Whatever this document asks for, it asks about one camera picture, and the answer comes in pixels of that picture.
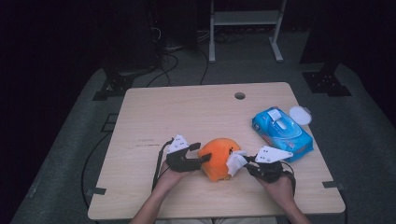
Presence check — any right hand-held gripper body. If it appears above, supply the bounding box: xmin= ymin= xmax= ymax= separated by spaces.
xmin=247 ymin=145 xmax=294 ymax=184

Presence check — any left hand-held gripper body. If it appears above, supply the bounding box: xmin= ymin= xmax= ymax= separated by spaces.
xmin=165 ymin=133 xmax=204 ymax=173

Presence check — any orange plush toy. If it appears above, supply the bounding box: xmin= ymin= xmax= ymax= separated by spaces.
xmin=197 ymin=137 xmax=243 ymax=183

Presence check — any white wet wipe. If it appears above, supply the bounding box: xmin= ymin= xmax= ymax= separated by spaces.
xmin=225 ymin=149 xmax=249 ymax=177

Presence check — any blue wet wipes pack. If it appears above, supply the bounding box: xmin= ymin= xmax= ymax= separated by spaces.
xmin=251 ymin=105 xmax=315 ymax=163

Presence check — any person's left hand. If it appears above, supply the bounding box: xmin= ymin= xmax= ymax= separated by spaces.
xmin=154 ymin=161 xmax=195 ymax=195

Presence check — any person's right hand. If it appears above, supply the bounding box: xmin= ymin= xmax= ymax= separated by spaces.
xmin=256 ymin=169 xmax=297 ymax=208

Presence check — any grey tape strip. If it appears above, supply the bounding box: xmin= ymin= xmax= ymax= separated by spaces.
xmin=321 ymin=180 xmax=346 ymax=191
xmin=85 ymin=186 xmax=107 ymax=197

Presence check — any black stand base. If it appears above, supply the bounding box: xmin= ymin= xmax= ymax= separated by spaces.
xmin=302 ymin=62 xmax=353 ymax=97
xmin=92 ymin=73 xmax=134 ymax=102

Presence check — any white metal stand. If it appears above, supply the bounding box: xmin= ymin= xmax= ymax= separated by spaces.
xmin=208 ymin=0 xmax=288 ymax=64

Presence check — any left hand-held gripper cable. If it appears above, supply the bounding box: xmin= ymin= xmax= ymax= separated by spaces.
xmin=151 ymin=138 xmax=175 ymax=192

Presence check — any hand-held gripper cable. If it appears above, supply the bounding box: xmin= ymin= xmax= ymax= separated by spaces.
xmin=281 ymin=161 xmax=297 ymax=197
xmin=151 ymin=138 xmax=175 ymax=192

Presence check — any right hand-held gripper cable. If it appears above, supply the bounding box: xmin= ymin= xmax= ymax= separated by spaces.
xmin=281 ymin=161 xmax=297 ymax=197

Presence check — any straight black floor cable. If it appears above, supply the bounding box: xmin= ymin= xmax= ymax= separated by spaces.
xmin=199 ymin=49 xmax=210 ymax=86

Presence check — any looped black floor cable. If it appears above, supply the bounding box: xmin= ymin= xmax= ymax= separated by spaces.
xmin=146 ymin=52 xmax=180 ymax=88

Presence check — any black floor tape frame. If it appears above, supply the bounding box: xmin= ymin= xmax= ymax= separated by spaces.
xmin=100 ymin=113 xmax=120 ymax=133

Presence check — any long black floor cable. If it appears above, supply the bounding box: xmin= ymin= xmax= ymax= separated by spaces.
xmin=80 ymin=132 xmax=113 ymax=213

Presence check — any bundle of floor cables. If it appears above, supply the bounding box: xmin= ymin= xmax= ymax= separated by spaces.
xmin=195 ymin=27 xmax=247 ymax=45

